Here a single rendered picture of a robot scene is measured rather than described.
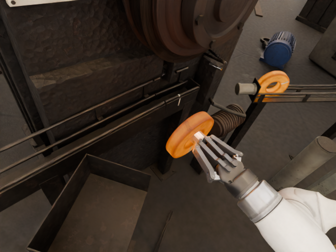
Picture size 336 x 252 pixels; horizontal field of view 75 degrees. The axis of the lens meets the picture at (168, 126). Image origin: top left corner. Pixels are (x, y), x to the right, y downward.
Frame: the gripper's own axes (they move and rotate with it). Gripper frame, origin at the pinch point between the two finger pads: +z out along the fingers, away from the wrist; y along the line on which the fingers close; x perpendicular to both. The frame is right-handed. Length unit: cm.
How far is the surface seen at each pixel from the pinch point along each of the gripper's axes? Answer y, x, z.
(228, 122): 48, -33, 7
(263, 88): 63, -15, 6
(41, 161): -35, -24, 28
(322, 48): 295, -66, 31
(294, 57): 283, -89, 50
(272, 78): 64, -9, 6
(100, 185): -23.4, -24.1, 10.0
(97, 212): -28.2, -24.4, 3.0
